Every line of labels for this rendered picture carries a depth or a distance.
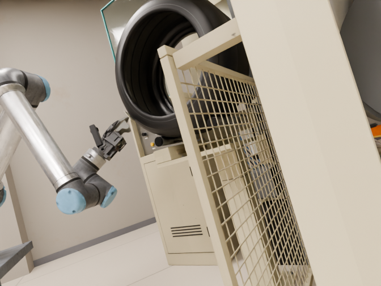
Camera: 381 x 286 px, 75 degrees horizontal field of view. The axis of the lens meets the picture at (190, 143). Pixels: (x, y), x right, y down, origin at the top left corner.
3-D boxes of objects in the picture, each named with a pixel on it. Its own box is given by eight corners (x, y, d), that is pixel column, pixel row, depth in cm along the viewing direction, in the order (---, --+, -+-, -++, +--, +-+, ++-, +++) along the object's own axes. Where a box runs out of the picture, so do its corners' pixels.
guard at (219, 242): (318, 230, 117) (275, 88, 120) (322, 230, 116) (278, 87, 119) (270, 450, 41) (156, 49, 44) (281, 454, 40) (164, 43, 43)
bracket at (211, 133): (193, 146, 145) (188, 130, 146) (258, 126, 124) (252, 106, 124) (190, 146, 142) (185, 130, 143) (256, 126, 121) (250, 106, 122)
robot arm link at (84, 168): (83, 196, 105) (67, 182, 107) (104, 172, 109) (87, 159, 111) (74, 190, 96) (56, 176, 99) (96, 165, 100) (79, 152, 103)
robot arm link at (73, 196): (-16, 53, 91) (84, 204, 81) (16, 63, 103) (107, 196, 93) (-33, 74, 93) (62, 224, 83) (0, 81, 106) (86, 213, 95)
